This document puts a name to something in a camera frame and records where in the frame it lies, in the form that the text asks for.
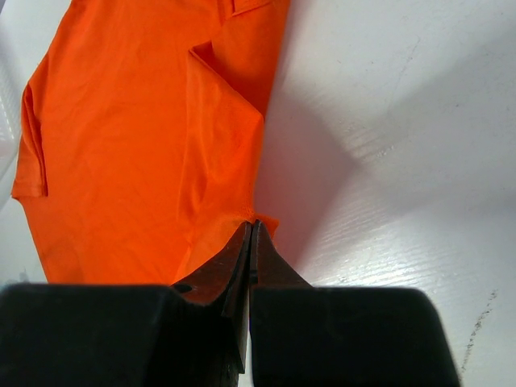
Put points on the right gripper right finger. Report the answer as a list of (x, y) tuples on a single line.
[(274, 290)]

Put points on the orange t shirt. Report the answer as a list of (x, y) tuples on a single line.
[(142, 129)]

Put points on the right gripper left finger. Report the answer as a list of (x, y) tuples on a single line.
[(211, 318)]

